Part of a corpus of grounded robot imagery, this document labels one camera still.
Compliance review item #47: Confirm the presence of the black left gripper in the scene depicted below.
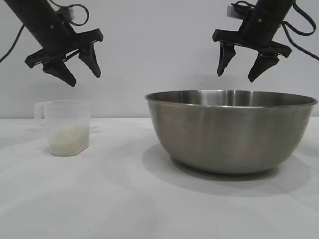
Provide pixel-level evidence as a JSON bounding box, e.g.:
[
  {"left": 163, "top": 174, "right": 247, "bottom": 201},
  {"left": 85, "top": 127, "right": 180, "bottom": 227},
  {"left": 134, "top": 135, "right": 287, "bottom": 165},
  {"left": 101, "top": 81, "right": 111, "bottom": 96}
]
[{"left": 24, "top": 9, "right": 104, "bottom": 87}]

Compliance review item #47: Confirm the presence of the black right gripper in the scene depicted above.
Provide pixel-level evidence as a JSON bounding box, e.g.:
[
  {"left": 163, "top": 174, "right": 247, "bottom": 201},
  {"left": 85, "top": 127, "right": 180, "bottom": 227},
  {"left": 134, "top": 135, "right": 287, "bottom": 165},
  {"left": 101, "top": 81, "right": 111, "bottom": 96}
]
[{"left": 212, "top": 8, "right": 292, "bottom": 83}]

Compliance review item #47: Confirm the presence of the clear plastic measuring cup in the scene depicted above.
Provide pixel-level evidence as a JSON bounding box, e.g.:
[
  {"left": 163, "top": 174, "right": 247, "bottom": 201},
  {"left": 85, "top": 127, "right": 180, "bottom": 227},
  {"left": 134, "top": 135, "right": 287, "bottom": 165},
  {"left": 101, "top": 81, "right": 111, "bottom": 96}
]
[{"left": 33, "top": 99, "right": 92, "bottom": 157}]

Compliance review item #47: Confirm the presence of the large stainless steel bowl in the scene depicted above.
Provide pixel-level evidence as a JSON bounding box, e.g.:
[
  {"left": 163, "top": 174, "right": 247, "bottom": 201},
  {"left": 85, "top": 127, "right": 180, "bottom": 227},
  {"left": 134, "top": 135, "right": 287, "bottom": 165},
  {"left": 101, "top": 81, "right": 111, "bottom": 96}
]
[{"left": 144, "top": 90, "right": 319, "bottom": 175}]

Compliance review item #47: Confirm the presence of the white uncooked rice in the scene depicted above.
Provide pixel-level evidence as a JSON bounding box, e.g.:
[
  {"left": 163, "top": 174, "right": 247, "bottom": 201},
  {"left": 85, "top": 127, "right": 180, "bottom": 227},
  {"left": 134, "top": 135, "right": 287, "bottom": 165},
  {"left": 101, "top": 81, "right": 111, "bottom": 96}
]
[{"left": 48, "top": 124, "right": 90, "bottom": 157}]

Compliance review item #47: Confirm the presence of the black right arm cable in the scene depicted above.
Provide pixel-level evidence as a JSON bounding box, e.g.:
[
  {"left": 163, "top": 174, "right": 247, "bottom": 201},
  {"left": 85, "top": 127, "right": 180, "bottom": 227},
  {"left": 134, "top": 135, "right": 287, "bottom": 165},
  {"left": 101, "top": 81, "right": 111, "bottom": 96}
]
[{"left": 281, "top": 0, "right": 319, "bottom": 61}]

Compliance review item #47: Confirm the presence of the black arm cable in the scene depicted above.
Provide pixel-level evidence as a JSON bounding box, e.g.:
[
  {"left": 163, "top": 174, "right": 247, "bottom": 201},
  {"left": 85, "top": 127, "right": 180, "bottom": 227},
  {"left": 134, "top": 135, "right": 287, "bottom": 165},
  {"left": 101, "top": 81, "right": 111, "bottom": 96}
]
[
  {"left": 281, "top": 0, "right": 319, "bottom": 61},
  {"left": 0, "top": 24, "right": 26, "bottom": 63}
]

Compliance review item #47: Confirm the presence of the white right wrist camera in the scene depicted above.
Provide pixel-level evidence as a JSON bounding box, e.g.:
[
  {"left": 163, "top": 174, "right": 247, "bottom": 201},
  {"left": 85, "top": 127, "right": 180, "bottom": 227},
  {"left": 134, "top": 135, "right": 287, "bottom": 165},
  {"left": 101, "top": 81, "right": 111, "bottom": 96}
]
[{"left": 226, "top": 4, "right": 241, "bottom": 18}]

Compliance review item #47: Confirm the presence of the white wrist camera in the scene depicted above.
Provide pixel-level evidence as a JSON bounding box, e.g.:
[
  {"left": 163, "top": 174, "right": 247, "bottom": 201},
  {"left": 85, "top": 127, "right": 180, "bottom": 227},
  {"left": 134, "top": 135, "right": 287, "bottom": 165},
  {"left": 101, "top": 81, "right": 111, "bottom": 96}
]
[
  {"left": 58, "top": 7, "right": 78, "bottom": 20},
  {"left": 226, "top": 4, "right": 241, "bottom": 18}
]

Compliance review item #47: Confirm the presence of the thin left camera cable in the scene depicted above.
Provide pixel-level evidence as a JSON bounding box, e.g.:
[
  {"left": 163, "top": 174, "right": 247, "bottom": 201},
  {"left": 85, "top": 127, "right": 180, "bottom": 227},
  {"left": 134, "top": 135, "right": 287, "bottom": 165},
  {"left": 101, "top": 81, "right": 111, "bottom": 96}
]
[{"left": 66, "top": 0, "right": 90, "bottom": 26}]

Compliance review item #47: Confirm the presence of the thin camera cable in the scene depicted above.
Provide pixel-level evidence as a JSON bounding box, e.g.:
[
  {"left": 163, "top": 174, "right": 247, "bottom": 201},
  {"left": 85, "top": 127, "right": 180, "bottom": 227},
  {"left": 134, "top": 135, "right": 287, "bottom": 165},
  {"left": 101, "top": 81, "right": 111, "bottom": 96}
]
[
  {"left": 66, "top": 0, "right": 90, "bottom": 26},
  {"left": 230, "top": 0, "right": 260, "bottom": 13}
]

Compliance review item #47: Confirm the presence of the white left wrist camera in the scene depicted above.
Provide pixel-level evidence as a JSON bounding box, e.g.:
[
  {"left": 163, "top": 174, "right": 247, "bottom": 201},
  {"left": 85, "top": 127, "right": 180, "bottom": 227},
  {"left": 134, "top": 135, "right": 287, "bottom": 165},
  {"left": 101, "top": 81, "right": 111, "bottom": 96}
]
[{"left": 58, "top": 7, "right": 78, "bottom": 20}]

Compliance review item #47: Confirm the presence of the thin right camera cable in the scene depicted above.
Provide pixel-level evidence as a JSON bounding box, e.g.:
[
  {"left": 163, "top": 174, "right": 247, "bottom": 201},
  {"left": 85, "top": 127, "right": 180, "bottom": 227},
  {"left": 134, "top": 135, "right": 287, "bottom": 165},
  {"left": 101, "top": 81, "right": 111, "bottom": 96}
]
[{"left": 230, "top": 0, "right": 260, "bottom": 13}]

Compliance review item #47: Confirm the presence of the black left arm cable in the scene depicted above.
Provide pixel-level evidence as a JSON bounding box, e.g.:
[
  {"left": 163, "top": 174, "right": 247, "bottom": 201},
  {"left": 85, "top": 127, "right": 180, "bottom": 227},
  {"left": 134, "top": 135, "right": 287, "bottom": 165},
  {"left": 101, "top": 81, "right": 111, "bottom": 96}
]
[{"left": 0, "top": 24, "right": 26, "bottom": 63}]

